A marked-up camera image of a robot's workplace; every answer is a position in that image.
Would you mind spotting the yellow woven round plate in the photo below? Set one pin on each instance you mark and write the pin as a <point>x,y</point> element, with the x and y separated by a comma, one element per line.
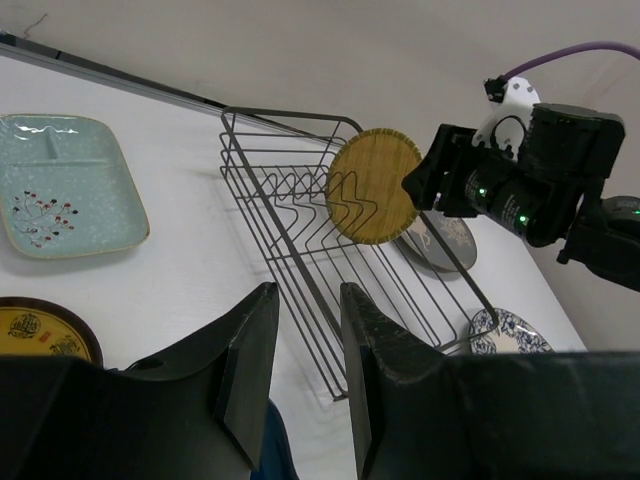
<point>364,194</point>

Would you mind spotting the light green rectangular plate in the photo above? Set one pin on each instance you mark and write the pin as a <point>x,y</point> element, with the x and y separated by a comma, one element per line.
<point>66,188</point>

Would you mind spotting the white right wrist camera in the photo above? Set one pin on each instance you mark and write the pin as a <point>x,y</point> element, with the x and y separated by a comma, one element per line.
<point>512,103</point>

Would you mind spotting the yellow brown patterned plate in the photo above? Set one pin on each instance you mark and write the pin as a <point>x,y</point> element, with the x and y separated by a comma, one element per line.
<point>35,327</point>

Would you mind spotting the dark blue plate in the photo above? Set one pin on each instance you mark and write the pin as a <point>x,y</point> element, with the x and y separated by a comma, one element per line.
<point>276,461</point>

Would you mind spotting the grey wire dish rack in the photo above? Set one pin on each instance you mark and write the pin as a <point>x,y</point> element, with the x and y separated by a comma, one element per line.
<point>276,166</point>

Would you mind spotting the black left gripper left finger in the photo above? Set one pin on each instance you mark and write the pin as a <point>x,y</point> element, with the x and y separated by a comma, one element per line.
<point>194,410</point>

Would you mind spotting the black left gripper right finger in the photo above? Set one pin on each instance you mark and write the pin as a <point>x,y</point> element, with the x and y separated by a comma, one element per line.
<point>419,414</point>

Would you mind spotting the blue floral white plate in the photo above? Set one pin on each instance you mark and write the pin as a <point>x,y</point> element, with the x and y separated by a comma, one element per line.
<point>512,335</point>

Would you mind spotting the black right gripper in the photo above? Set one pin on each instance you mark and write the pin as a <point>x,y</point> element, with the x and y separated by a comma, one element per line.
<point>567,152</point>

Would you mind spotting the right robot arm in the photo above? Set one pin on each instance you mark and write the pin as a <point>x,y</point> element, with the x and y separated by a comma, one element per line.
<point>604,237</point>

